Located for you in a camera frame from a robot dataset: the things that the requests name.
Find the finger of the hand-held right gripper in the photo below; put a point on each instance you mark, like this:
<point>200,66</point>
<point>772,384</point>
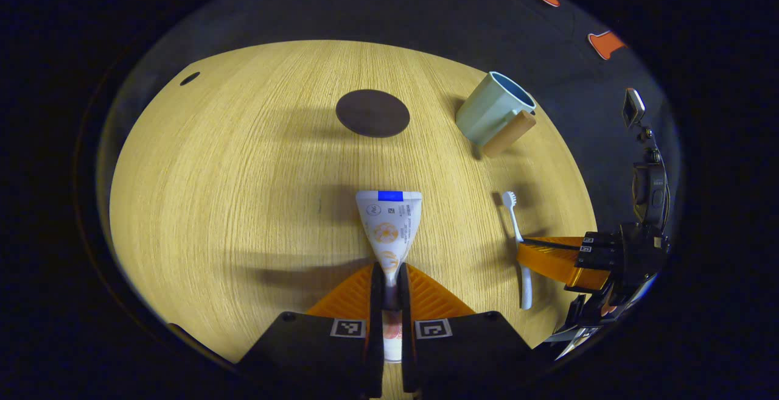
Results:
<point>548,260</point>
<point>599,240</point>

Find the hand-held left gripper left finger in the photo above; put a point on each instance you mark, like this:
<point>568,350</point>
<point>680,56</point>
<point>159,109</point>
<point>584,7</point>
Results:
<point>377,302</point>

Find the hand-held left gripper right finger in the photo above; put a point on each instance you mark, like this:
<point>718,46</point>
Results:
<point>406,302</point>

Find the white toothbrush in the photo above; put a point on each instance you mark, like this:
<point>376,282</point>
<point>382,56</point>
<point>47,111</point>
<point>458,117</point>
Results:
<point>524,278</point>

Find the white toothpaste tube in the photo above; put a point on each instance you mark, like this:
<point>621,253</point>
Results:
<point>388,223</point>

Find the dark brown round coaster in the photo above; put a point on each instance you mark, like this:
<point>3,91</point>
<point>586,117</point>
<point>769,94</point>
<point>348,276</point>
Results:
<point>372,114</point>

